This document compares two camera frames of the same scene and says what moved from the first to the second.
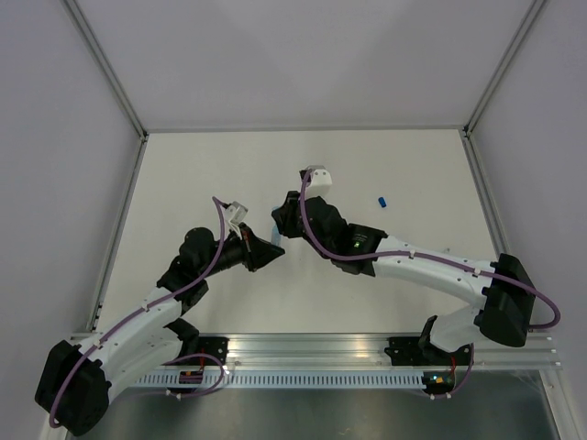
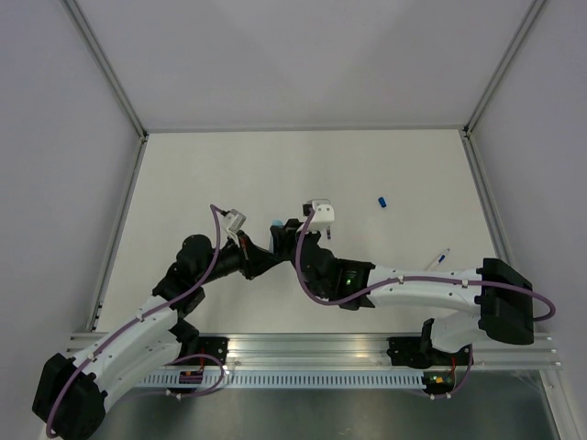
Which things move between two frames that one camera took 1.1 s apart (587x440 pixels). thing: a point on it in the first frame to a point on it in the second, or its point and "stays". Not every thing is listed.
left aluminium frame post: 106,65 stays
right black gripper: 284,215 to 280,236
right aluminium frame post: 502,66 stays
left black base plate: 214,346 stays
